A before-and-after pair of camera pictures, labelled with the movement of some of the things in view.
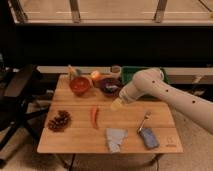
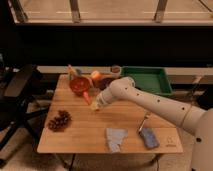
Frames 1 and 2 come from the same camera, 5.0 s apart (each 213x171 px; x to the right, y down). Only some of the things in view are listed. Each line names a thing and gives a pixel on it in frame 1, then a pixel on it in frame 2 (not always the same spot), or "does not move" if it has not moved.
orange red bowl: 80,85 does not move
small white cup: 116,71 does not move
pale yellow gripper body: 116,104 → 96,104
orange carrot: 94,111 → 88,98
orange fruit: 95,74 does not move
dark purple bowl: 108,86 does not move
